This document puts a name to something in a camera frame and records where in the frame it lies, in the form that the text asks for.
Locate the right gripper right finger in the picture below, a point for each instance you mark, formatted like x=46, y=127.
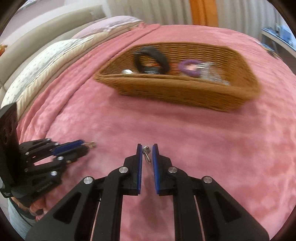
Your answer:
x=203, y=210

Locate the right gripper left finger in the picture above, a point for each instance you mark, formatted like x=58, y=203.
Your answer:
x=92, y=209

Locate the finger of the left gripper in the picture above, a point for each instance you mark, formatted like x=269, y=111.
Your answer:
x=45, y=161
x=46, y=144

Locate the small silver earring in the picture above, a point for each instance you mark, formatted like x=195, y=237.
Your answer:
x=146, y=151

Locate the person's left hand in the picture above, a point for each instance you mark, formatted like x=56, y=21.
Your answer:
x=36, y=209

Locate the white floral pillow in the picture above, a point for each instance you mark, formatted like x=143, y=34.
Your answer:
x=32, y=78

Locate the pink plush blanket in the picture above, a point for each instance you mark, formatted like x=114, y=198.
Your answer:
x=249, y=152

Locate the beige padded headboard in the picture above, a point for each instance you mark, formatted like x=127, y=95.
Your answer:
x=35, y=39

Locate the beige quilt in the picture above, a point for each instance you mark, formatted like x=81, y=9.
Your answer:
x=67, y=60

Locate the brown wicker basket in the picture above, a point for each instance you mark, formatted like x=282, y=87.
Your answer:
x=208, y=76

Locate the lavender pillow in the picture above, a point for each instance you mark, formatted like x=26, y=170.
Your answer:
x=107, y=25

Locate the white desk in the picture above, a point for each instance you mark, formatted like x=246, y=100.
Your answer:
x=280, y=35

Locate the orange curtain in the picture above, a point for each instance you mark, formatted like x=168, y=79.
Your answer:
x=204, y=12

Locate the beige curtain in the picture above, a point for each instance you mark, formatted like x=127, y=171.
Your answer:
x=247, y=17

